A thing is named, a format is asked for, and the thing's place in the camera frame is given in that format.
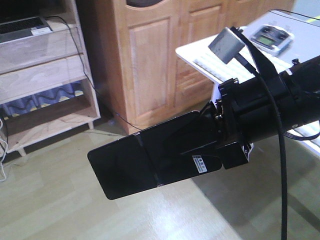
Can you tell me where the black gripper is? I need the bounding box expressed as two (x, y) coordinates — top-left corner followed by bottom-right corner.
(179, 77), (295, 169)

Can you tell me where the black smartphone with label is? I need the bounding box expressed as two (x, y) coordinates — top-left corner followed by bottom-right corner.
(87, 111), (222, 200)

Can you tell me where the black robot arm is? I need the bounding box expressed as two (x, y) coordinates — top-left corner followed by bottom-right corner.
(175, 57), (320, 169)

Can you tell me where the white keyboard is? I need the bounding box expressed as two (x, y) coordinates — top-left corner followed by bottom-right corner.
(193, 50), (255, 83)

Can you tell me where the wooden cabinet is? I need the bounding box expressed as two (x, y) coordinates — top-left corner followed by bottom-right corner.
(94, 0), (293, 135)

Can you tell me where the grey electronic device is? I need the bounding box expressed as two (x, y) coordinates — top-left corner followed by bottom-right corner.
(250, 24), (295, 57)

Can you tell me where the white table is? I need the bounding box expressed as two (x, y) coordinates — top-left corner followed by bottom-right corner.
(170, 24), (320, 154)

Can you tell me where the light wooden shelf unit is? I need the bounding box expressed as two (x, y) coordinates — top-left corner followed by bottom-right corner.
(0, 0), (100, 156)

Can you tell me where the blue patterned fabric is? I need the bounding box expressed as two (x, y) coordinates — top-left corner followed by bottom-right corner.
(0, 81), (84, 118)

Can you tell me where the silver laptop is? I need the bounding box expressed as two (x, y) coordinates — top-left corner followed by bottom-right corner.
(0, 0), (53, 43)

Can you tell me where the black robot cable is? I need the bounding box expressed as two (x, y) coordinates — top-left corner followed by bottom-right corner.
(231, 26), (320, 240)

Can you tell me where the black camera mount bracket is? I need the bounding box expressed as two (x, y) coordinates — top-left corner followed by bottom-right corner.
(230, 26), (278, 81)

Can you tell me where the thin black cable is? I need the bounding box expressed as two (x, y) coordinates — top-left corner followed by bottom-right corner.
(46, 15), (143, 131)

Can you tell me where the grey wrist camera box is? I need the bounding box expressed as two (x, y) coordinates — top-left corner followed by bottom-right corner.
(208, 27), (245, 64)

